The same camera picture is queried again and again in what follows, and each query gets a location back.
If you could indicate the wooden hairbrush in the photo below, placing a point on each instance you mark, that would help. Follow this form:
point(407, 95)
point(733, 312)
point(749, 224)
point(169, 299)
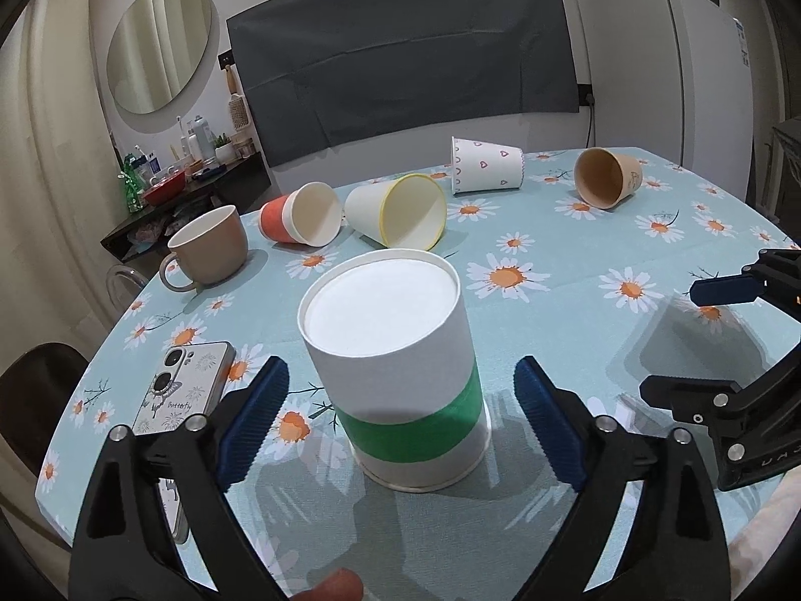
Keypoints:
point(236, 106)

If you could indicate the oval wall mirror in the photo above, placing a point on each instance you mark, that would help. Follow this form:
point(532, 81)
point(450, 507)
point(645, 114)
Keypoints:
point(159, 50)

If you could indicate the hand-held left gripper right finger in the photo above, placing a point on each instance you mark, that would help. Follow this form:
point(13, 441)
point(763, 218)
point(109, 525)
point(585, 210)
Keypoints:
point(550, 426)

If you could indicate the dark side table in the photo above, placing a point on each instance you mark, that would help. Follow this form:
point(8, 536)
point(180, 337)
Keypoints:
point(188, 200)

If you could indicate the white cup with green band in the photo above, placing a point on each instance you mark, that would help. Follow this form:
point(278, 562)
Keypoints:
point(388, 357)

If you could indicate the dark grey cloth cover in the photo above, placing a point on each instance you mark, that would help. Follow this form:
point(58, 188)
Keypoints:
point(400, 62)

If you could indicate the white cup with heart print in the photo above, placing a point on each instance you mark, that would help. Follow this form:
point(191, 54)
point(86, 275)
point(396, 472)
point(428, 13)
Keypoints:
point(485, 166)

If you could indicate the brown paper cup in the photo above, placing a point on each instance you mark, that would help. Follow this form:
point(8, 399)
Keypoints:
point(604, 178)

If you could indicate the cream curtain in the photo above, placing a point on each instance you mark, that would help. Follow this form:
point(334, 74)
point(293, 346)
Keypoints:
point(50, 169)

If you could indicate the beige ceramic mug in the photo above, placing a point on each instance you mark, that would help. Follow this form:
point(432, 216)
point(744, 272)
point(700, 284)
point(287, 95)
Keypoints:
point(209, 247)

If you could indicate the black chair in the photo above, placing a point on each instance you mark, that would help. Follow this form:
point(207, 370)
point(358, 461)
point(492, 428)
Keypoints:
point(37, 400)

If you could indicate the white spray bottle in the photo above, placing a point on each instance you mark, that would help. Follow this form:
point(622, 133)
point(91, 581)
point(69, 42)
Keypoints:
point(201, 136)

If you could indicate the green bottle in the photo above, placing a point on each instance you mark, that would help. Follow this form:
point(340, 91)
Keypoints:
point(131, 188)

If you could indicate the daisy print tablecloth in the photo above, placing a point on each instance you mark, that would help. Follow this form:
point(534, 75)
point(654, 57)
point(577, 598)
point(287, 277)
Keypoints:
point(563, 325)

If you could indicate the red bowl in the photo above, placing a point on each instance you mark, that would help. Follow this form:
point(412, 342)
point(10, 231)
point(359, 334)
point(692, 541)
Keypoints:
point(166, 188)

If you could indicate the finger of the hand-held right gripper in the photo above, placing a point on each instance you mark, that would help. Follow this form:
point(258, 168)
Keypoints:
point(694, 395)
point(729, 291)

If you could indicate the person's left hand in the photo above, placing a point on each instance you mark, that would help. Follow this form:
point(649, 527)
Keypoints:
point(338, 585)

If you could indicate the orange and white paper cup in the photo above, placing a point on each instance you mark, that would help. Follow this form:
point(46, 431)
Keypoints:
point(306, 213)

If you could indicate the clear chair back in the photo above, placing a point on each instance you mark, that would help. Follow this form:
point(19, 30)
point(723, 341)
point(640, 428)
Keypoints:
point(122, 285)

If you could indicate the smartphone with printed case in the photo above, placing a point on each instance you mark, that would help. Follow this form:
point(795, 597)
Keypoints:
point(181, 397)

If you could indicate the small potted plant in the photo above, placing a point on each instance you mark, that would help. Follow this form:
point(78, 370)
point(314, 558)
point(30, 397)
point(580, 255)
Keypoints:
point(223, 149)

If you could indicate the white cup with yellow rim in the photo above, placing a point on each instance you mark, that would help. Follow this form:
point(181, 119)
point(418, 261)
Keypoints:
point(407, 213)

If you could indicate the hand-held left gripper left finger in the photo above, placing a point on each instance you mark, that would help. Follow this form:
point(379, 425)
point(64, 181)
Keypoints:
point(253, 426)

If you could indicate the white refrigerator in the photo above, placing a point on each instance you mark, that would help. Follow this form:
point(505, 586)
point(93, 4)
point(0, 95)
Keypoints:
point(663, 75)

